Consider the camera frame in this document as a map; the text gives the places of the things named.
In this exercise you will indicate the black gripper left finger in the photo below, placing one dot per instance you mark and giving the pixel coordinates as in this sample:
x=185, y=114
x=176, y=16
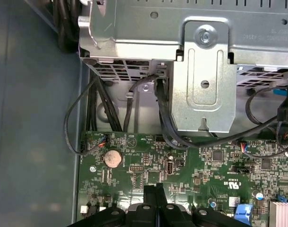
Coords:
x=148, y=212

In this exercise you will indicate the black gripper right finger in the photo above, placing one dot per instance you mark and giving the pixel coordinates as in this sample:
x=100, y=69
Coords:
x=165, y=215

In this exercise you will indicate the internal USB port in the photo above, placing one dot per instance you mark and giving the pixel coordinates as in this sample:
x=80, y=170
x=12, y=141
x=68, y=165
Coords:
x=170, y=167

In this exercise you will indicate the green motherboard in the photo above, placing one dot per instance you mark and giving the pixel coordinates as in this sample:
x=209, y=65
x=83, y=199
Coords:
x=205, y=170

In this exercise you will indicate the round coin battery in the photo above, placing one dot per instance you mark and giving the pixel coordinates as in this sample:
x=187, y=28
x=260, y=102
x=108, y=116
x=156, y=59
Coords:
x=113, y=159

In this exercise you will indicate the white board connector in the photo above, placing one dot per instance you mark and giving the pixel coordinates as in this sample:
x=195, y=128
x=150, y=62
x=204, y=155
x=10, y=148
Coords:
x=83, y=209

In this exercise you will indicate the blue board connector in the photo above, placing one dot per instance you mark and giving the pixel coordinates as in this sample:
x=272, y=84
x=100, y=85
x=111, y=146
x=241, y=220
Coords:
x=243, y=210

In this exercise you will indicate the silver capacitor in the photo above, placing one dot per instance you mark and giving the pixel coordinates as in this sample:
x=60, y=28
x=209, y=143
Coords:
x=259, y=195

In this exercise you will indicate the silver heat sink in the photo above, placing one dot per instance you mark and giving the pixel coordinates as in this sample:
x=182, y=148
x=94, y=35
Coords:
x=284, y=212

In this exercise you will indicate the black PC case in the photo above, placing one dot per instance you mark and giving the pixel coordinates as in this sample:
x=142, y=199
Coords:
x=28, y=118

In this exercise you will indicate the black power connector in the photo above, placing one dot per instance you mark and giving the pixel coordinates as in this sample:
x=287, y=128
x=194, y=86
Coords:
x=286, y=111

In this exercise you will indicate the silver drive cage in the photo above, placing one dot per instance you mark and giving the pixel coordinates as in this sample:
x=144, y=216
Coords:
x=139, y=28

